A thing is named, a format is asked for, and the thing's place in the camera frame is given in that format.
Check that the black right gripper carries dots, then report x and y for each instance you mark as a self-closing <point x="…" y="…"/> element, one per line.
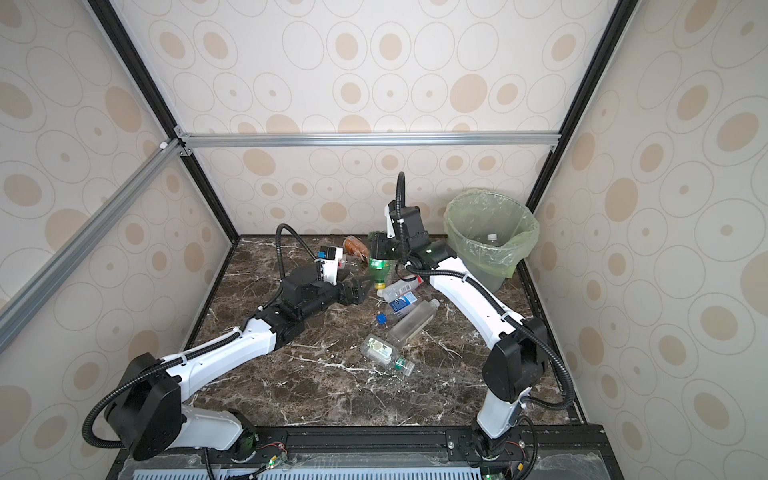
<point x="379" y="239"/>

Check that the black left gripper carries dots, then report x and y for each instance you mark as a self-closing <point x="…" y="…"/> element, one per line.
<point x="357" y="297"/>

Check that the green sprite bottle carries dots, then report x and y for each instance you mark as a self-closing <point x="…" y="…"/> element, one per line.
<point x="379" y="270"/>

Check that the red cap white bottle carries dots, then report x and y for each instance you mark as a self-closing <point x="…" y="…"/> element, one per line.
<point x="400" y="288"/>

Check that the green cap clear bottle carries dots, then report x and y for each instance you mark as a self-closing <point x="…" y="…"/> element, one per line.
<point x="385" y="354"/>

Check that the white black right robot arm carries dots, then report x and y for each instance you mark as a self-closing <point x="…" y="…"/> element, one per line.
<point x="516" y="359"/>

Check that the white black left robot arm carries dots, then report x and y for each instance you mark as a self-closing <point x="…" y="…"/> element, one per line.
<point x="148" y="411"/>

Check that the mesh bin with green liner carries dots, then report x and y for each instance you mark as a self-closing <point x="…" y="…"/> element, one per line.
<point x="491" y="233"/>

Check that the brown tea bottle at back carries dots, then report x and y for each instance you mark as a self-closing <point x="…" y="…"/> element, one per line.
<point x="356" y="248"/>

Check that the blue label clear bottle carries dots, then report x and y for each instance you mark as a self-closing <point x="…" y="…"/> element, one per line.
<point x="398" y="309"/>

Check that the large clear square bottle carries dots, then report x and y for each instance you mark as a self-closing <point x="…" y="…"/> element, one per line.
<point x="413" y="323"/>

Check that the horizontal aluminium back rail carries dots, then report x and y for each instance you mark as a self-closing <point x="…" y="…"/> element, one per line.
<point x="378" y="139"/>

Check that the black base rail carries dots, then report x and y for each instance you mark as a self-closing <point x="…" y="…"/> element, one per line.
<point x="434" y="452"/>

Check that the black right corner post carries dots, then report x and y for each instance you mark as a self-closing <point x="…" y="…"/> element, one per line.
<point x="605" y="48"/>

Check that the black corner post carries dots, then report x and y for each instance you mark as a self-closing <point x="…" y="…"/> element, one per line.
<point x="605" y="48"/>
<point x="107" y="17"/>

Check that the diagonal aluminium left rail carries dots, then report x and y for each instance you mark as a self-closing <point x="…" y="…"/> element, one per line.
<point x="23" y="307"/>

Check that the black left corner post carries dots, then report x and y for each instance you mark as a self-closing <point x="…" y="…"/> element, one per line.
<point x="107" y="17"/>

